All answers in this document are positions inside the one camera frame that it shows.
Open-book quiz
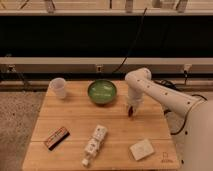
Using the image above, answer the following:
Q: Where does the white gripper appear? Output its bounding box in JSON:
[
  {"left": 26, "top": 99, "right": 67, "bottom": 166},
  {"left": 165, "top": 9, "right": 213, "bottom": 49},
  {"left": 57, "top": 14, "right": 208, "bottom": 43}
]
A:
[{"left": 126, "top": 87, "right": 142, "bottom": 111}]

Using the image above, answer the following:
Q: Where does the dark red pepper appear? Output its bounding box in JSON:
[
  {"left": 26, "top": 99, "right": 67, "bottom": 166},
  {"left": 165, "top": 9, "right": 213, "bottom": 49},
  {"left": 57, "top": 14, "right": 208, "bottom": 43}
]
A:
[{"left": 128, "top": 106, "right": 134, "bottom": 117}]

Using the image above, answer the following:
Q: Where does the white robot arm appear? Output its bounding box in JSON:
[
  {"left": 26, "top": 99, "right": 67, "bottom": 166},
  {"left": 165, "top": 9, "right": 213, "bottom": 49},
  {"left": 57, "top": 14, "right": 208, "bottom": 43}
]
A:
[{"left": 125, "top": 68, "right": 213, "bottom": 171}]

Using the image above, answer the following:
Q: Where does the green bowl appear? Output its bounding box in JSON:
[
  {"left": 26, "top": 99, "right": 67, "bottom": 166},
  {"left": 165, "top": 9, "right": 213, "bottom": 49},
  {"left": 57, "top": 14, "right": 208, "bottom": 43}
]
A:
[{"left": 87, "top": 79, "right": 117, "bottom": 105}]

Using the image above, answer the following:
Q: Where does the white plastic bottle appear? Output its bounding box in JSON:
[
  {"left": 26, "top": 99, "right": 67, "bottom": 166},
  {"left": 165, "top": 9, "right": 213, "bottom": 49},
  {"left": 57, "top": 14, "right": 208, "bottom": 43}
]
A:
[{"left": 82, "top": 125, "right": 108, "bottom": 167}]

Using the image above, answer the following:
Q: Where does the beige sponge block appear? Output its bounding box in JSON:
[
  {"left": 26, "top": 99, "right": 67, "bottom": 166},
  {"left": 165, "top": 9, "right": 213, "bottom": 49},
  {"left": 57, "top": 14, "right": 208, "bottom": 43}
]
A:
[{"left": 130, "top": 139, "right": 155, "bottom": 161}]

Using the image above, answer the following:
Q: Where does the translucent plastic cup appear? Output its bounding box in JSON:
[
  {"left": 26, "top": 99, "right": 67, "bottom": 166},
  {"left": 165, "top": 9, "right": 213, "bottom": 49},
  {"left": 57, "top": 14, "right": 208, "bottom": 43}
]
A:
[{"left": 49, "top": 78, "right": 66, "bottom": 99}]

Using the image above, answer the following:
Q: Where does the dark chocolate bar box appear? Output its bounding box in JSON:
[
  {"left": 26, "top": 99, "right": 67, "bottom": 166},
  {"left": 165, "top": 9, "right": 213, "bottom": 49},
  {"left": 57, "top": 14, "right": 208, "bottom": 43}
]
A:
[{"left": 44, "top": 127, "right": 70, "bottom": 151}]

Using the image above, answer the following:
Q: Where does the black floor cable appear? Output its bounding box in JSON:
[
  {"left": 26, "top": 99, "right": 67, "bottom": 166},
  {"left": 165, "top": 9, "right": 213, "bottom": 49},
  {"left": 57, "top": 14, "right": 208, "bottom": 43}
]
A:
[{"left": 153, "top": 79, "right": 208, "bottom": 136}]

